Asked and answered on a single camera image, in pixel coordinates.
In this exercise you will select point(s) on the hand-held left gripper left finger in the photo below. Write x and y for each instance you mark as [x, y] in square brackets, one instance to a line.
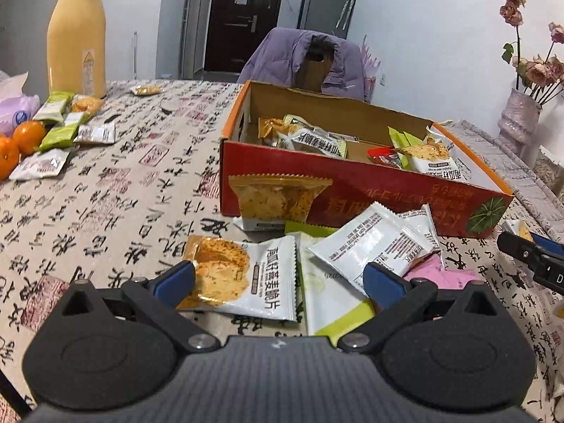
[174, 283]

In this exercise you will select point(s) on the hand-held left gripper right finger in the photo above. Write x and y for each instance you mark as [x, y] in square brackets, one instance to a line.
[383, 284]

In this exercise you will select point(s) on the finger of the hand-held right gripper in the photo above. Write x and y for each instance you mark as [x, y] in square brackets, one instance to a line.
[550, 246]
[515, 246]

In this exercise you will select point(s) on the yellow white snack packet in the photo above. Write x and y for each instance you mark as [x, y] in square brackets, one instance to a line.
[520, 229]

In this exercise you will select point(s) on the pink snack packet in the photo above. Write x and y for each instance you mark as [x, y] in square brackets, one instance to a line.
[445, 275]

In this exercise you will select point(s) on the white orange oat crisp packet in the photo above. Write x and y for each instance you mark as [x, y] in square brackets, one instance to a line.
[439, 134]
[246, 273]
[434, 158]

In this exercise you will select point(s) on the orange cardboard box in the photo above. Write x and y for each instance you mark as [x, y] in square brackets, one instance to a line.
[352, 198]

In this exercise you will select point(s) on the pink patterned blanket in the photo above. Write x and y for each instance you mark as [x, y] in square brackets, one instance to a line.
[542, 211]

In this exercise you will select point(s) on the pale green snack packet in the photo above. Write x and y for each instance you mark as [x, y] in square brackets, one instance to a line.
[335, 299]

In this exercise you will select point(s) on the glass jar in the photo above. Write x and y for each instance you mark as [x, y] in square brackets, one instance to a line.
[548, 176]

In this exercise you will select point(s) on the red snack packet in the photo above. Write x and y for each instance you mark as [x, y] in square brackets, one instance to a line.
[383, 156]

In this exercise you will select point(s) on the pink ceramic vase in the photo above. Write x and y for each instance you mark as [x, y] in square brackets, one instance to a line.
[520, 116]

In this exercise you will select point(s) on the orange-topped clear crisp packet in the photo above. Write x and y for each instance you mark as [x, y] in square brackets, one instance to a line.
[277, 200]

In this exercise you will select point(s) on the white black-text snack packet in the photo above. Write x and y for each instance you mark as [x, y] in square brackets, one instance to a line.
[317, 143]

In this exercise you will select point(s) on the small white snack packet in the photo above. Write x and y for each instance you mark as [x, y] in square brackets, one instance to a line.
[94, 134]
[39, 164]

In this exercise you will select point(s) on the dried pink roses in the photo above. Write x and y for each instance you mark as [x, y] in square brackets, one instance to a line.
[537, 70]

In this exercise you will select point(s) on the orange snack packet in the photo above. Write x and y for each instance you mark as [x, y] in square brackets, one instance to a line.
[272, 130]

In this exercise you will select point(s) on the clear cookie packet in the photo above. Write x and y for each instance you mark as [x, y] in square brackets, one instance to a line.
[146, 90]
[87, 103]

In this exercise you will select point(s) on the wooden chair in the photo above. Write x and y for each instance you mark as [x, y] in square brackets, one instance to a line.
[315, 70]

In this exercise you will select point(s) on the purple tissue pack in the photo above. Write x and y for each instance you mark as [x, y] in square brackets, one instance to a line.
[15, 114]

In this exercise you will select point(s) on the purple padded jacket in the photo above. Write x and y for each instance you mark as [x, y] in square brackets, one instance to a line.
[273, 61]

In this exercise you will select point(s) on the white plastic bag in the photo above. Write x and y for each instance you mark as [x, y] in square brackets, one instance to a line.
[11, 86]

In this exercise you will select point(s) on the yellow thermos bottle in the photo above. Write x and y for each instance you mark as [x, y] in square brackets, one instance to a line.
[77, 39]

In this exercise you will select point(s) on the grey interior door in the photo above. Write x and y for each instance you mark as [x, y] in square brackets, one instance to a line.
[191, 17]

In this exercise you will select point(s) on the dark brown door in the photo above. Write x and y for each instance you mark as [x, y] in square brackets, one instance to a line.
[240, 22]

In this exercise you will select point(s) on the white folded umbrella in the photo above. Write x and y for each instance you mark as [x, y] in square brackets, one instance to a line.
[348, 2]

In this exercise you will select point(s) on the grey refrigerator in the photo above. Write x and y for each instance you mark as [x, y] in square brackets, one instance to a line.
[324, 4]

